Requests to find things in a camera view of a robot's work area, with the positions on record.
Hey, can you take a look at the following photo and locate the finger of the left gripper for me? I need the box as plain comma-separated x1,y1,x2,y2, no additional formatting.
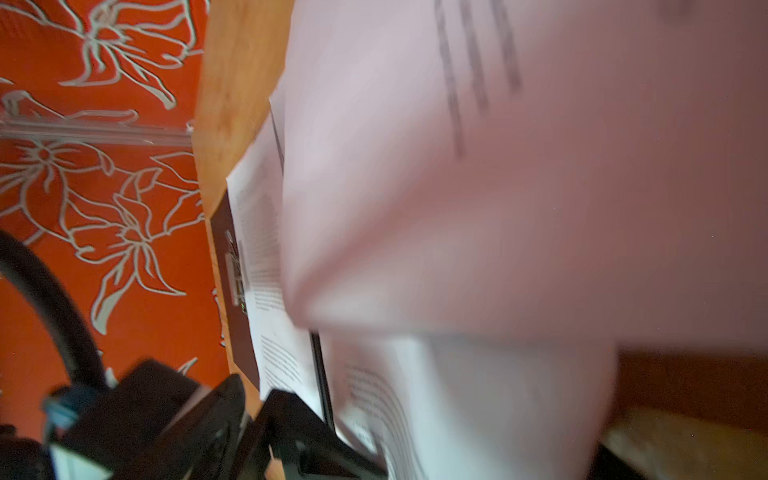
230,390,387,480
113,374,245,479

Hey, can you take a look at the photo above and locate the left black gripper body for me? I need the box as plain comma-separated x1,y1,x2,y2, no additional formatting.
59,359,202,479

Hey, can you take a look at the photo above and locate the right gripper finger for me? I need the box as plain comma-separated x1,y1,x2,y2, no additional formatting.
587,445,644,480

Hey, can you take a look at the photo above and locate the printed sheet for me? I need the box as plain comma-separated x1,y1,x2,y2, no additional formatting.
282,1,767,352
227,116,323,417
323,337,618,479

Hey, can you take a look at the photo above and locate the blue folder black inside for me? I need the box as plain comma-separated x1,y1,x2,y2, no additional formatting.
210,116,334,425

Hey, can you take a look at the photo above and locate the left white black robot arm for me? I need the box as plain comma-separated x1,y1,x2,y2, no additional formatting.
1,234,388,479

